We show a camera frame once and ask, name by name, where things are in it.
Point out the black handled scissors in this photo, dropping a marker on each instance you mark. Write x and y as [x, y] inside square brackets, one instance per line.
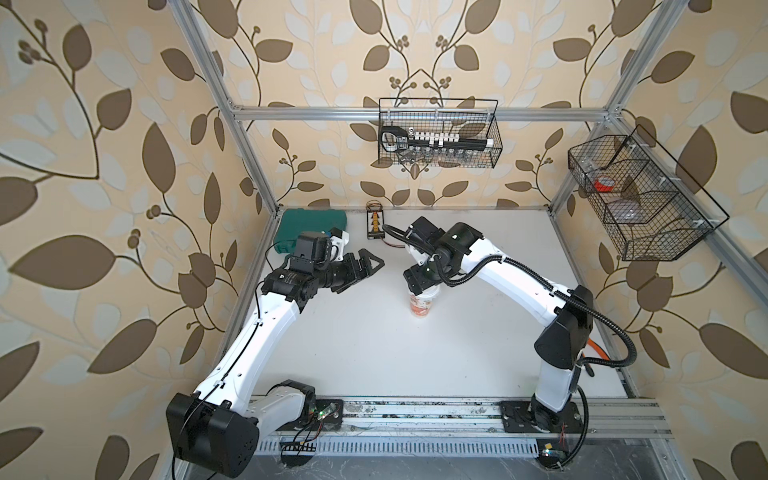
[394, 139]

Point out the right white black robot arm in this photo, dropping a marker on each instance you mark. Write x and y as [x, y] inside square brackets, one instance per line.
[462, 253]

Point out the black yellow charging board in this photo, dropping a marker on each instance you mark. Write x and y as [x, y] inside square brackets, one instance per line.
[374, 220]

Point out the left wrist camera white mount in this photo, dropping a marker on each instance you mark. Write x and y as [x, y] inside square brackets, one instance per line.
[321, 248]

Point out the red item in basket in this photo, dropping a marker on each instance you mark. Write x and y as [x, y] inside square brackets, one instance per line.
[604, 184]

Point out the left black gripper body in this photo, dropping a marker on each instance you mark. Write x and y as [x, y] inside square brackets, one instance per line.
[332, 273]

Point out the back black wire basket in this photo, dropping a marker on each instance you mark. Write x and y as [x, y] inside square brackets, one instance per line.
[439, 131]

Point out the printed paper milk tea cup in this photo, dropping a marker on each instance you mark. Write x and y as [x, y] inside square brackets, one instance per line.
[420, 304]

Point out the aluminium frame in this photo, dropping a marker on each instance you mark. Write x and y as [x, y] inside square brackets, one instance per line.
[234, 115]

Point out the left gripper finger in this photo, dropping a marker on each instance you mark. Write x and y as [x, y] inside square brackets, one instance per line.
[342, 281]
[368, 264]

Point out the white black connector strip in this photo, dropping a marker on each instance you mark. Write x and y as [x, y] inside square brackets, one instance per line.
[422, 140]

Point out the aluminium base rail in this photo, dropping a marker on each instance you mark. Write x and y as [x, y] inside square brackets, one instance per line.
[484, 428]

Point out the green plastic tool case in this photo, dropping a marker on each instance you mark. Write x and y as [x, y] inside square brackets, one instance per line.
[297, 221]

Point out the left arm base wiring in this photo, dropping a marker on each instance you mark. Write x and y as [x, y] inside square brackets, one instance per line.
[309, 429]

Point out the clear plastic bag in basket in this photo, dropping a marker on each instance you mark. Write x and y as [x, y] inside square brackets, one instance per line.
[624, 211]

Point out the black wire basket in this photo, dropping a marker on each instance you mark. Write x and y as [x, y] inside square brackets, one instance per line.
[678, 210]
[439, 131]

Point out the right arm base wiring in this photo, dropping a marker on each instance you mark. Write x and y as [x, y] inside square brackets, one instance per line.
[558, 447]

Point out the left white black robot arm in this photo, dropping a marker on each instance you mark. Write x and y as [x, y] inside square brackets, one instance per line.
[218, 426]

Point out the right black wire basket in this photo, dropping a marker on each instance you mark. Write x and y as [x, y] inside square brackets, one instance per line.
[678, 210]

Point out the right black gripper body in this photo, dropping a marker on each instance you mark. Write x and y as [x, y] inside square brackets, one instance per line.
[421, 275]

